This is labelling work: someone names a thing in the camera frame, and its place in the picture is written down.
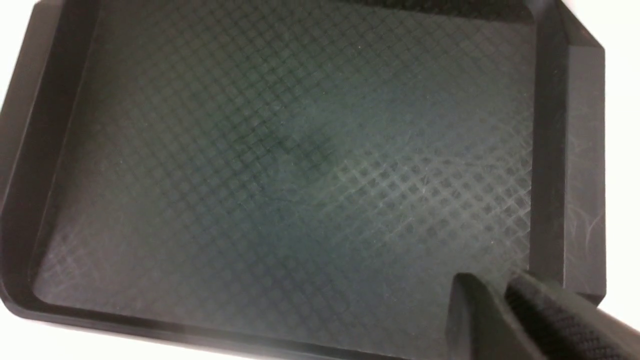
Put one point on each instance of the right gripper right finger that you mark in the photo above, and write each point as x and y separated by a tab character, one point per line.
566	326

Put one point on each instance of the black serving tray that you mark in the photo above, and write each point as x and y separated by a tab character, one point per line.
298	178

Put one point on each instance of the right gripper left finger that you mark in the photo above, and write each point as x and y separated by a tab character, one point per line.
481	326

